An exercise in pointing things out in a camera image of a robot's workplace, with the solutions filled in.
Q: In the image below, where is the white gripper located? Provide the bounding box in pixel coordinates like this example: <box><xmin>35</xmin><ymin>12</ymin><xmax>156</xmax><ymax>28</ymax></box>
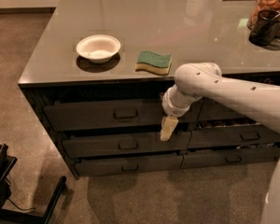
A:
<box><xmin>160</xmin><ymin>85</ymin><xmax>202</xmax><ymax>141</ymax></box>

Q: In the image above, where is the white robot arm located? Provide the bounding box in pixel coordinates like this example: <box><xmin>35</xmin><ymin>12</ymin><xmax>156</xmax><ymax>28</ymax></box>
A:
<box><xmin>161</xmin><ymin>63</ymin><xmax>280</xmax><ymax>224</ymax></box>

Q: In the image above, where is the dark top left drawer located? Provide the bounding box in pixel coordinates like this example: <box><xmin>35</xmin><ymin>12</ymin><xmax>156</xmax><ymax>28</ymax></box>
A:
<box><xmin>43</xmin><ymin>96</ymin><xmax>204</xmax><ymax>133</ymax></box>

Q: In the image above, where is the dark bottom left drawer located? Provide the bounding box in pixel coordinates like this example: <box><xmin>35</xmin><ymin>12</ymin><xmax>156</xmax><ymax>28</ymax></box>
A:
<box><xmin>75</xmin><ymin>153</ymin><xmax>183</xmax><ymax>176</ymax></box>

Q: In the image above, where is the dark middle right drawer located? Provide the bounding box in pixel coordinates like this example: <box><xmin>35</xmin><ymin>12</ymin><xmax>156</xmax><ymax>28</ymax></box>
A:
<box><xmin>189</xmin><ymin>118</ymin><xmax>280</xmax><ymax>148</ymax></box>

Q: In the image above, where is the dark bottom right drawer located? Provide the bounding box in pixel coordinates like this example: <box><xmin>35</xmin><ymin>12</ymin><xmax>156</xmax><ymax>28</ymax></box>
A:
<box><xmin>181</xmin><ymin>143</ymin><xmax>280</xmax><ymax>169</ymax></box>

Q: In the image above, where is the dark middle left drawer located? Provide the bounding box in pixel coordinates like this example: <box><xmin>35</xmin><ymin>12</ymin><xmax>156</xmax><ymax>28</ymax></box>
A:
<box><xmin>63</xmin><ymin>132</ymin><xmax>191</xmax><ymax>158</ymax></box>

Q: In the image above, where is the green and yellow sponge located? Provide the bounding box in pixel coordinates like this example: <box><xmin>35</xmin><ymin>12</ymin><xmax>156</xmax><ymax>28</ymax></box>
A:
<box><xmin>135</xmin><ymin>51</ymin><xmax>172</xmax><ymax>76</ymax></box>

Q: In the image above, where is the dark counter cabinet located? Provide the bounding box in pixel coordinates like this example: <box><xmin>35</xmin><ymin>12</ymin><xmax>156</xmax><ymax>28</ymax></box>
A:
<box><xmin>19</xmin><ymin>0</ymin><xmax>280</xmax><ymax>177</ymax></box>

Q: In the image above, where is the white bowl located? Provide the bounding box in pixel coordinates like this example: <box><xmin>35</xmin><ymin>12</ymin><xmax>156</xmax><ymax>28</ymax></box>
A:
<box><xmin>76</xmin><ymin>35</ymin><xmax>121</xmax><ymax>63</ymax></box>

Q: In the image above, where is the black mesh cup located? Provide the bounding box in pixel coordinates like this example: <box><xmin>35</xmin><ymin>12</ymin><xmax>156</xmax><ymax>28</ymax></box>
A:
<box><xmin>249</xmin><ymin>10</ymin><xmax>280</xmax><ymax>47</ymax></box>

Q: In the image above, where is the black chair frame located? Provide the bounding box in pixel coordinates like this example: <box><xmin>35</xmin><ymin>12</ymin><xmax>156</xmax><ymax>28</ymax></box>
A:
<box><xmin>0</xmin><ymin>144</ymin><xmax>66</xmax><ymax>224</ymax></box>

